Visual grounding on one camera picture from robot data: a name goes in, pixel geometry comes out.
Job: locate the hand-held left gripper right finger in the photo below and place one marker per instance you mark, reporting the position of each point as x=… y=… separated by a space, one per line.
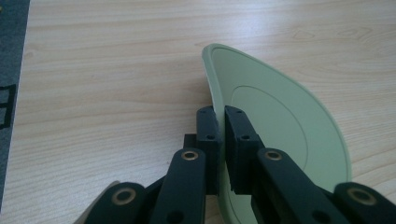
x=239 y=149

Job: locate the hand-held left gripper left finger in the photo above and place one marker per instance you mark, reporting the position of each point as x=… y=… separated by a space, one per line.
x=209 y=140

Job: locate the green round plate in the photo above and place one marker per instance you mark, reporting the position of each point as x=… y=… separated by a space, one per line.
x=280 y=109

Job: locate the black metal frame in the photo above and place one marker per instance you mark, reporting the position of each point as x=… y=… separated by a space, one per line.
x=11 y=105

